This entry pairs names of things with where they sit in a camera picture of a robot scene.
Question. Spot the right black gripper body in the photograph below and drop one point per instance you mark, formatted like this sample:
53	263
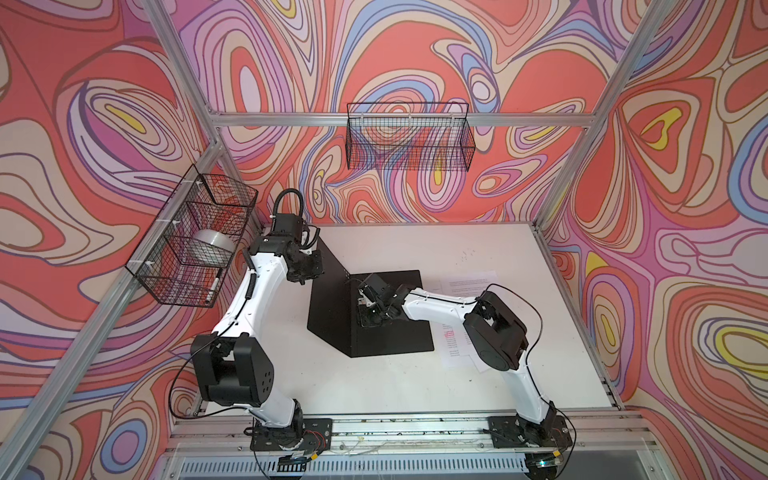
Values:
372	316

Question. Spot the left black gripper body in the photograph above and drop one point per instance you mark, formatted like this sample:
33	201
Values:
308	265

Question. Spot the white folder black inside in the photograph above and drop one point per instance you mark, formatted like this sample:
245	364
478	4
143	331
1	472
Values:
339	315

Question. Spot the printed paper sheet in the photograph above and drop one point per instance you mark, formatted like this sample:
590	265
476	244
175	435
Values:
470	284
454	348

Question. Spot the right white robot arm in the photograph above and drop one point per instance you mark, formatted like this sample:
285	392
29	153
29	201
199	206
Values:
497	334

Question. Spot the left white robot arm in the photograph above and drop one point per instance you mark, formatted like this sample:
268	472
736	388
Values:
232	368

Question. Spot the white marker pen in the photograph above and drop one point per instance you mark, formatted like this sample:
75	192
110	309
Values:
212	291

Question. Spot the silver tape roll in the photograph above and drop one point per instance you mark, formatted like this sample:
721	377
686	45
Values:
211	248

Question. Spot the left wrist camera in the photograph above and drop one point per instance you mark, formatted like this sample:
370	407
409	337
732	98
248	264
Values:
287	225

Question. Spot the black wire basket left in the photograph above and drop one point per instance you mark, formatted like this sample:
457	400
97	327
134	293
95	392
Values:
184	258

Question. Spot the black wire basket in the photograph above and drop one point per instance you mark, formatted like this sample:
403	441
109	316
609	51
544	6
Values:
184	258
409	136

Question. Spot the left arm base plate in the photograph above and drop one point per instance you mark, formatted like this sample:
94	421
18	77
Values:
309	436

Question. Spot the black wire basket back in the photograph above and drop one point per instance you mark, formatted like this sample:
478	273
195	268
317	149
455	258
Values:
409	136

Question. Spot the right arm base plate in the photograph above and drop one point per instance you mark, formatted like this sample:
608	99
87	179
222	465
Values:
515	432

